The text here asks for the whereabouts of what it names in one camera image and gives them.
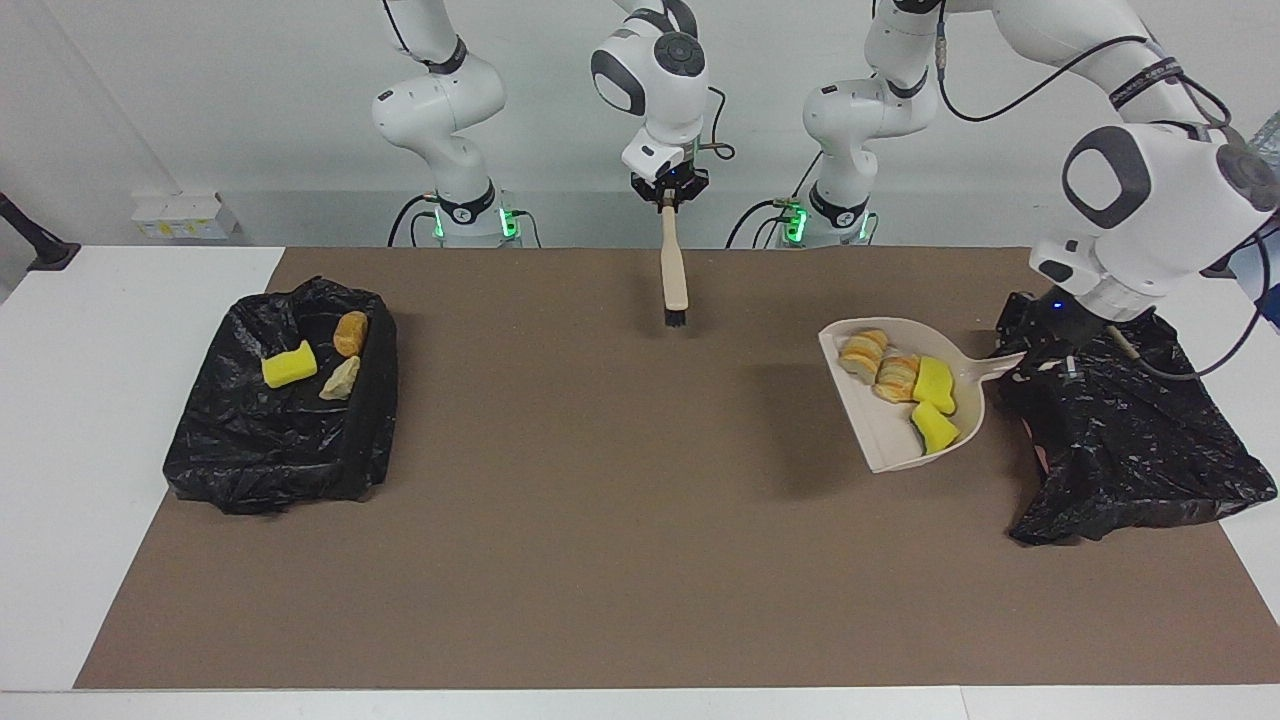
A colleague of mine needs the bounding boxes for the beige hand brush black bristles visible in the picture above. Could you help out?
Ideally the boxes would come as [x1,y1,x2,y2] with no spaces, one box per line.
[659,205,691,331]

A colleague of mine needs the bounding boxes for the green and yellow sponge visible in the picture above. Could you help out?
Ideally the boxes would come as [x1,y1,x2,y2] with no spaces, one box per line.
[911,356,958,415]

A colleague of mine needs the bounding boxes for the yellow sponge piece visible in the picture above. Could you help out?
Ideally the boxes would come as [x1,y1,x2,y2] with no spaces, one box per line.
[910,402,961,456]
[261,340,319,389]

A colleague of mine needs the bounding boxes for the striped croissant piece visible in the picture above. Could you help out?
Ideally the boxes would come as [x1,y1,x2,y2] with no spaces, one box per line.
[874,354,922,404]
[838,329,889,379]
[319,356,362,402]

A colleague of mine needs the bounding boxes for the beige plastic dustpan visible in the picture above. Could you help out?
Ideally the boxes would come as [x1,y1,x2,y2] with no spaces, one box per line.
[818,317,1029,474]

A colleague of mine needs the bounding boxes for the black trash bag bin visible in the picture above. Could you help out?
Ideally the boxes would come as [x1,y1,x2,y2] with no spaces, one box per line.
[163,276,399,516]
[994,290,1279,547]

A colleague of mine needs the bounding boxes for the printed grey board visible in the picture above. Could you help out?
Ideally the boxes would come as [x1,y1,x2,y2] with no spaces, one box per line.
[1225,100,1280,331]

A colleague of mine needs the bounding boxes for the brown table mat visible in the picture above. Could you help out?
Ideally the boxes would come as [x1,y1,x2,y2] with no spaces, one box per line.
[73,247,1280,691]

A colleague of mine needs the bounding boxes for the black base cable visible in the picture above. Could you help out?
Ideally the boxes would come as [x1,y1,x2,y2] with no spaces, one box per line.
[725,198,801,249]
[388,193,441,248]

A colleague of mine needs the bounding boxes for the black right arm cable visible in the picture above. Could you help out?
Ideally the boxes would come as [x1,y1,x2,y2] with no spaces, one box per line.
[383,0,738,161]

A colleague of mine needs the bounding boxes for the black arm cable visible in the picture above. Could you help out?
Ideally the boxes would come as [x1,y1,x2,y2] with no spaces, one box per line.
[383,0,738,161]
[935,30,1280,383]

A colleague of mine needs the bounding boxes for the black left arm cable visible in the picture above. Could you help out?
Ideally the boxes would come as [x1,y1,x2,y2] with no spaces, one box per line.
[935,30,1280,383]

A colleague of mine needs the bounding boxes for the white wall socket box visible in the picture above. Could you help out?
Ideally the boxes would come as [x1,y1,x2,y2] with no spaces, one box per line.
[132,192,241,241]

